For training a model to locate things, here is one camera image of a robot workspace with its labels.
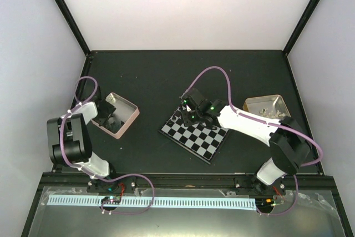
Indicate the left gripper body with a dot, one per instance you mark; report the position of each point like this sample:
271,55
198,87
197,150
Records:
104,115

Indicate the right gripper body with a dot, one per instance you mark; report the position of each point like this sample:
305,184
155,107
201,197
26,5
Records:
188,121

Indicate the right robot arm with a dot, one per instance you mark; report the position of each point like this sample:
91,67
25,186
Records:
288,149

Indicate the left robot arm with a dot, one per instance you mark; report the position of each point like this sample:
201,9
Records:
69,143

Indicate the black chess pieces pile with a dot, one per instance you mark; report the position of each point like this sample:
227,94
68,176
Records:
114,125

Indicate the white chess pieces pile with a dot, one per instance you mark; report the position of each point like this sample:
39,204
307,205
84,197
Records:
272,114

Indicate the small circuit board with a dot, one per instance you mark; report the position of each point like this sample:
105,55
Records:
111,200

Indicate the pink metal tin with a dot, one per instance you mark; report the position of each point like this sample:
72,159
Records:
125,111

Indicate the black and white chessboard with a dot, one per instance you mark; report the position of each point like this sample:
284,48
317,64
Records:
200,141

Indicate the orange metal tin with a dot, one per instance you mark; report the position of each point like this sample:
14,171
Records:
276,102

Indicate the black aluminium rail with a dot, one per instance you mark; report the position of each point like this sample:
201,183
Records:
242,183

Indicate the light blue slotted cable duct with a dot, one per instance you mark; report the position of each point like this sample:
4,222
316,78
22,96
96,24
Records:
156,202

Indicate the left black frame post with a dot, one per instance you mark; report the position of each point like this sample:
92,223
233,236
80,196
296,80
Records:
64,9

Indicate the black frame post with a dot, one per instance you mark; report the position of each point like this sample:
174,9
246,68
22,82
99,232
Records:
305,17
64,9

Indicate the right black frame post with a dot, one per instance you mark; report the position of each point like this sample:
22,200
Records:
305,17

